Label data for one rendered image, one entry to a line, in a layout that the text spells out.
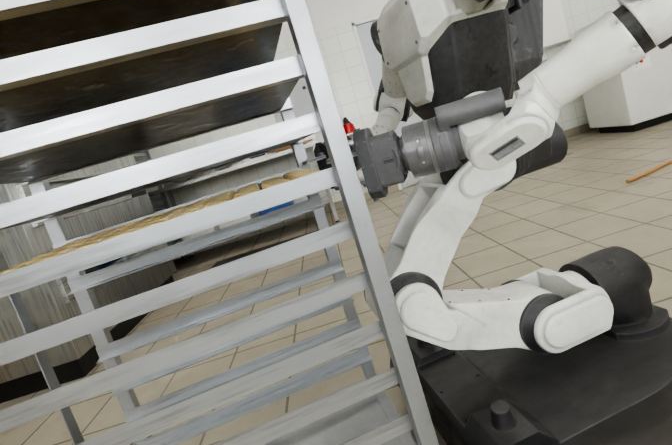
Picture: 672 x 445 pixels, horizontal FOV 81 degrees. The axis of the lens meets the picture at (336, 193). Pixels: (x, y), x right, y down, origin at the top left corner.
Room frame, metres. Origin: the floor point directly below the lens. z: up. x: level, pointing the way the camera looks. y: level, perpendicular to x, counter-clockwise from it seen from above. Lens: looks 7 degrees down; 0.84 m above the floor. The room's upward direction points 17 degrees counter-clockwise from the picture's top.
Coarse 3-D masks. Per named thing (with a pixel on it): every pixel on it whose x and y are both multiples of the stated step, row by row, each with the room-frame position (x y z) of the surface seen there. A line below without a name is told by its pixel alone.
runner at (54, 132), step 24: (240, 72) 0.61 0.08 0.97; (264, 72) 0.61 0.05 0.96; (288, 72) 0.62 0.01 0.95; (144, 96) 0.58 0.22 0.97; (168, 96) 0.59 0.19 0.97; (192, 96) 0.59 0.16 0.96; (216, 96) 0.60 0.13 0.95; (48, 120) 0.56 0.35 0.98; (72, 120) 0.56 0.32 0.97; (96, 120) 0.57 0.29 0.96; (120, 120) 0.57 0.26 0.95; (144, 120) 0.60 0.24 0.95; (0, 144) 0.54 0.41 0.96; (24, 144) 0.55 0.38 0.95; (48, 144) 0.56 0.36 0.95
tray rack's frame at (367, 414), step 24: (0, 264) 0.71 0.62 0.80; (24, 312) 0.72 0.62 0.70; (96, 336) 0.92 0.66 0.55; (48, 360) 0.73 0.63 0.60; (120, 360) 0.95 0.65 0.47; (48, 384) 0.70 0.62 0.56; (360, 408) 0.94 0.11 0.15; (384, 408) 0.92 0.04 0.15; (72, 432) 0.71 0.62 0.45; (312, 432) 0.91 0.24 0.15; (336, 432) 0.89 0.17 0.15; (360, 432) 0.86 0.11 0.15; (408, 432) 0.82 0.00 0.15
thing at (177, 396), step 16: (352, 320) 1.04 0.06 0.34; (320, 336) 1.02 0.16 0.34; (336, 336) 1.02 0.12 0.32; (272, 352) 0.99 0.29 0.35; (288, 352) 1.00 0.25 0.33; (240, 368) 0.97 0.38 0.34; (256, 368) 0.98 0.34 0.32; (192, 384) 0.95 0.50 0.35; (208, 384) 0.96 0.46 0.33; (160, 400) 0.94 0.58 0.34; (176, 400) 0.94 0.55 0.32; (128, 416) 0.92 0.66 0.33
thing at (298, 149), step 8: (280, 112) 1.06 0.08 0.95; (288, 112) 1.04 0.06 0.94; (296, 144) 1.04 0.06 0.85; (296, 152) 1.04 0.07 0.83; (304, 152) 1.04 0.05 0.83; (296, 160) 1.04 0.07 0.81; (304, 160) 1.04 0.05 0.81; (320, 216) 1.04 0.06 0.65; (320, 224) 1.04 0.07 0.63; (328, 224) 1.04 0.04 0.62; (328, 248) 1.04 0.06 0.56; (328, 256) 1.04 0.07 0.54; (336, 256) 1.04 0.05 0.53; (336, 280) 1.04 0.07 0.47; (352, 304) 1.04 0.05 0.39; (344, 312) 1.06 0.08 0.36; (352, 312) 1.04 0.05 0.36; (368, 368) 1.04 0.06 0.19; (368, 376) 1.04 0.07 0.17
